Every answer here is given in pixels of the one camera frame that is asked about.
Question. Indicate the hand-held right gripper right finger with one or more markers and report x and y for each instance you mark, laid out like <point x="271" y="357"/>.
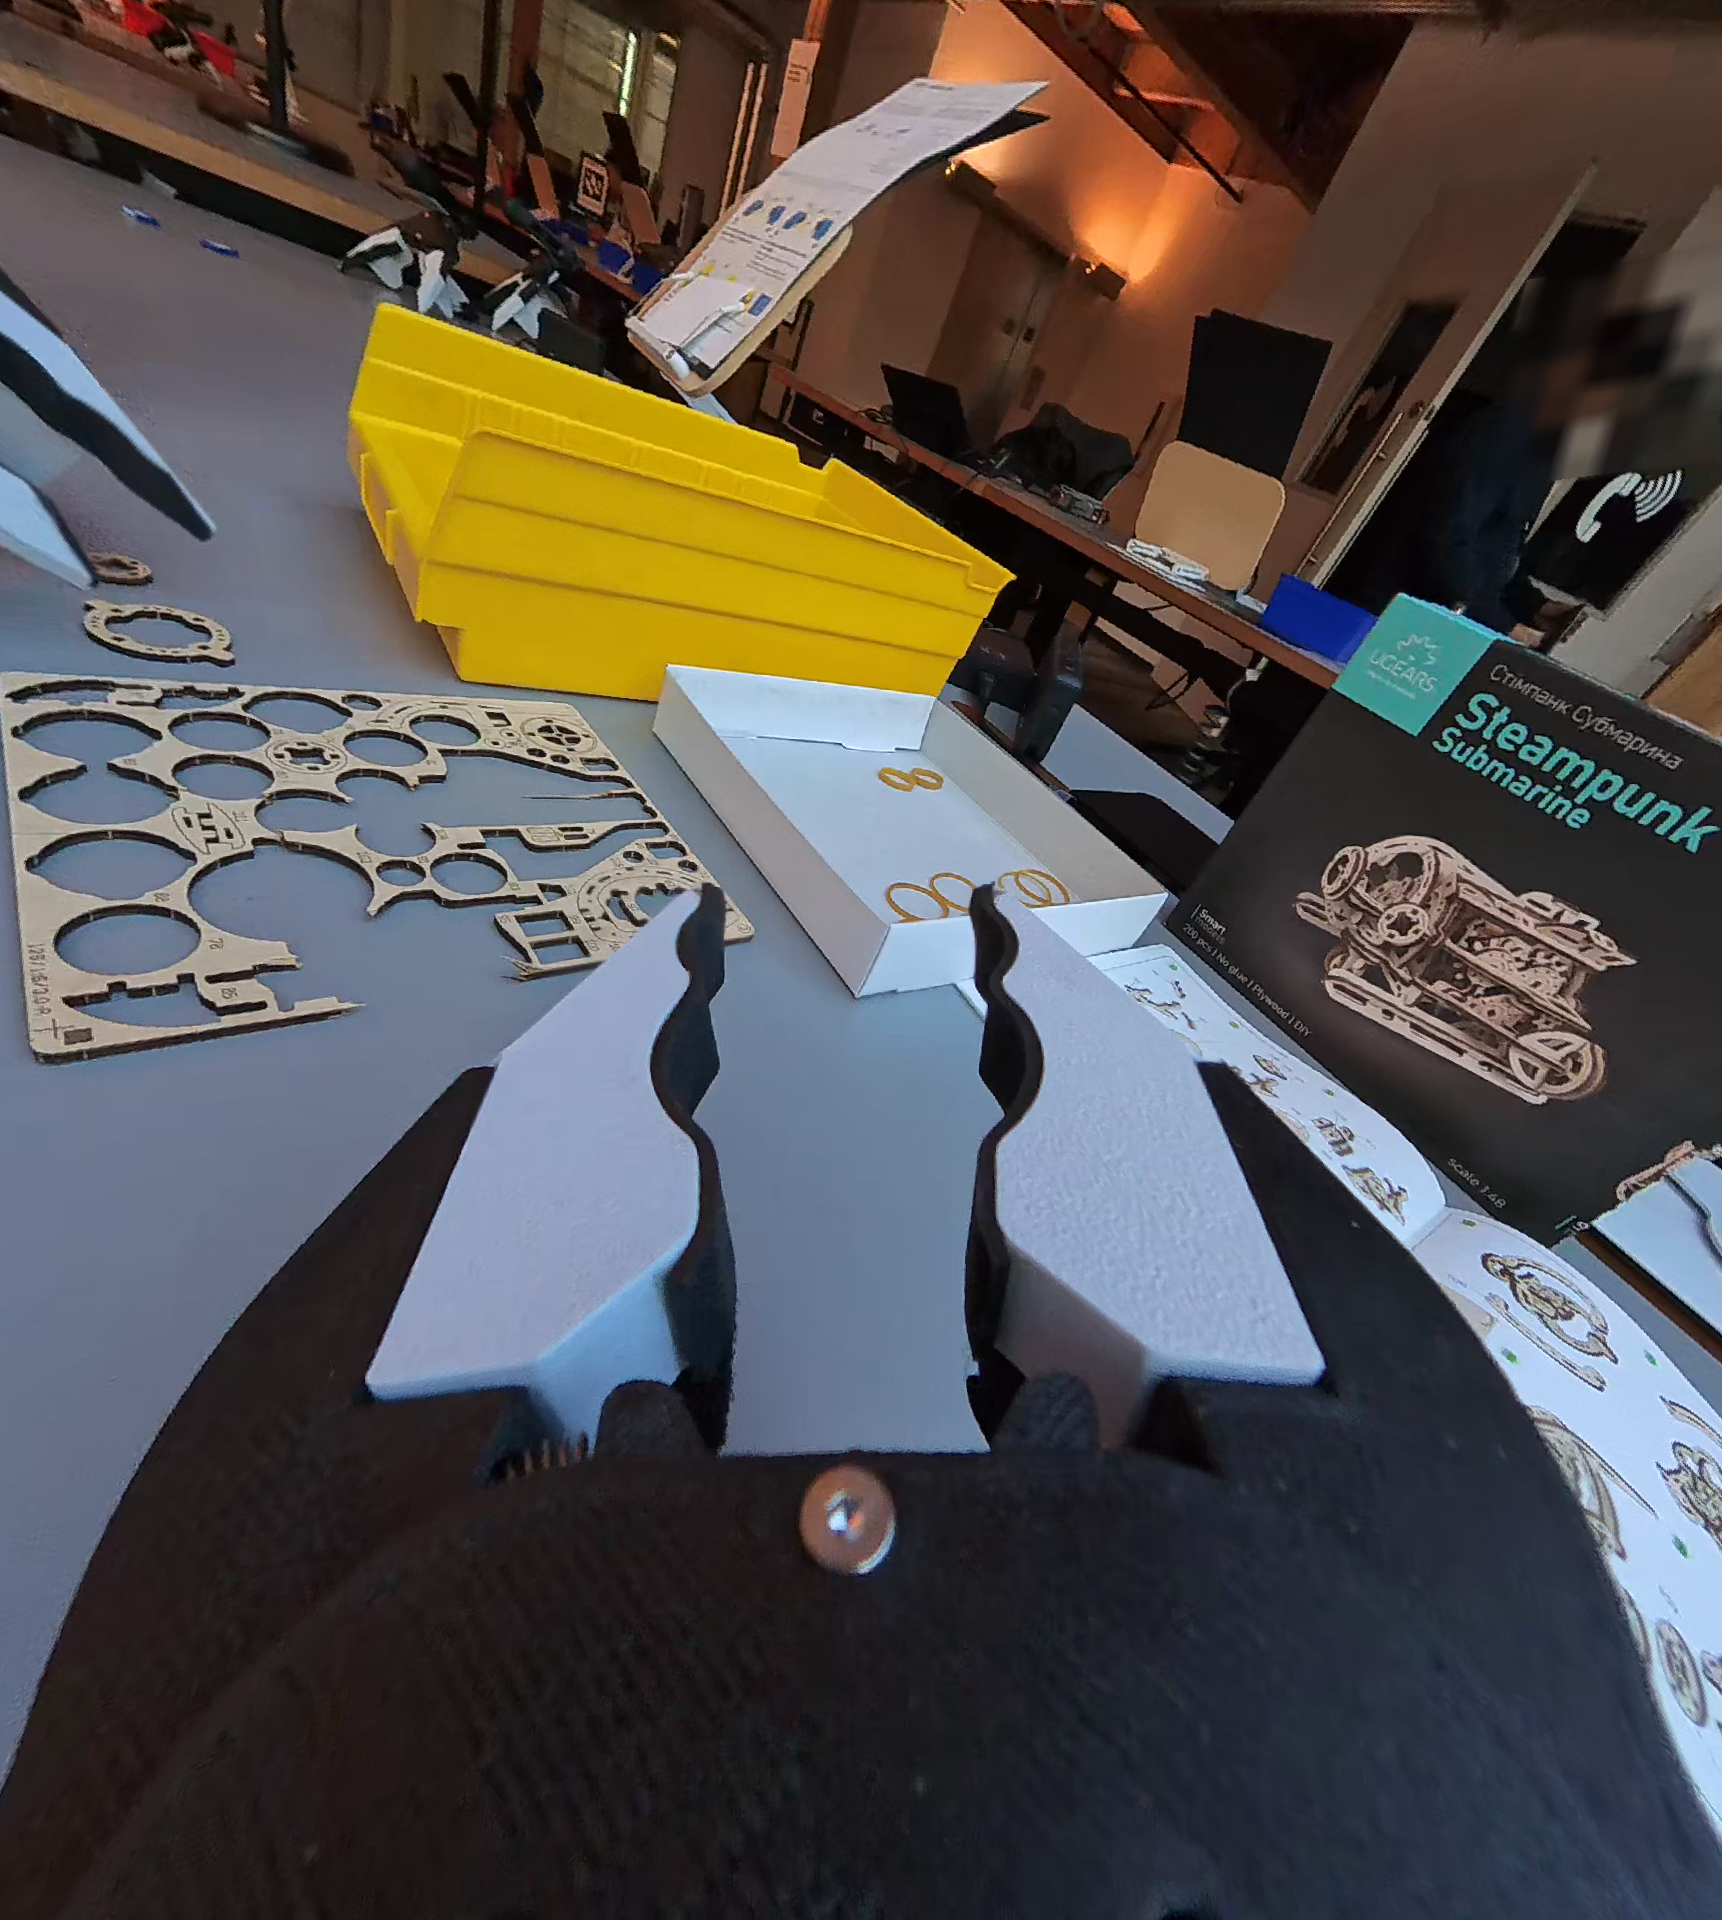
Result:
<point x="1146" y="1201"/>

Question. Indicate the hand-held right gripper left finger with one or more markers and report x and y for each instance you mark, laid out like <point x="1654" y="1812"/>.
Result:
<point x="560" y="1201"/>

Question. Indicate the small wooden gear part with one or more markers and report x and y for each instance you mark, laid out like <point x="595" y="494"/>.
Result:
<point x="123" y="570"/>

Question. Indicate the wooden sheet with round cutouts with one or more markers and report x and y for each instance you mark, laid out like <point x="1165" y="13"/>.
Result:
<point x="36" y="841"/>

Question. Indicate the yellow plastic bin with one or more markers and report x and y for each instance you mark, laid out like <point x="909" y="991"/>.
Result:
<point x="650" y="541"/>

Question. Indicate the black model kit box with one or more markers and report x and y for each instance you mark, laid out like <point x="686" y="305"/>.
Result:
<point x="1401" y="781"/>

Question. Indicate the wooden workbench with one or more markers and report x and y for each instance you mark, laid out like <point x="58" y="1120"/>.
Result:
<point x="126" y="104"/>

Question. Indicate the black and white device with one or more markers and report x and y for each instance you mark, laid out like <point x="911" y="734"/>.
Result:
<point x="524" y="300"/>
<point x="405" y="254"/>

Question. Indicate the white cardboard tray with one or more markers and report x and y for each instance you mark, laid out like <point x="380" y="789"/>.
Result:
<point x="801" y="794"/>

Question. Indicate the dark clamp device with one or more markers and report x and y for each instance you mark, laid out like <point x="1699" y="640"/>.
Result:
<point x="1027" y="691"/>

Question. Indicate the white instruction booklet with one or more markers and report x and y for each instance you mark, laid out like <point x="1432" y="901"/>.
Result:
<point x="1670" y="1501"/>

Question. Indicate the blue plastic box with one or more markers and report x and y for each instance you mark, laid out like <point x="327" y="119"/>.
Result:
<point x="1319" y="618"/>

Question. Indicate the long wooden table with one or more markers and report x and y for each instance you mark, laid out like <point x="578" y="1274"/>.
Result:
<point x="1101" y="559"/>

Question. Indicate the pale wooden chair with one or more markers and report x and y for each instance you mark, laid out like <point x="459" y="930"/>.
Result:
<point x="1207" y="519"/>

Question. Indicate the wooden clipboard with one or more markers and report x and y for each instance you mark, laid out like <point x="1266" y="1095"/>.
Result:
<point x="710" y="322"/>

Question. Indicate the black bag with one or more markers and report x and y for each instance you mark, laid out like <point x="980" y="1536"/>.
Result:
<point x="1064" y="451"/>

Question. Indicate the black board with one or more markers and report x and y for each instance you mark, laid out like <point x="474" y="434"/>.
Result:
<point x="1259" y="390"/>

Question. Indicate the black laptop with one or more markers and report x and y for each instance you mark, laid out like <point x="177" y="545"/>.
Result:
<point x="929" y="405"/>

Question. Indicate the white printed paper sheet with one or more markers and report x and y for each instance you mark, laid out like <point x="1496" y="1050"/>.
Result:
<point x="890" y="165"/>

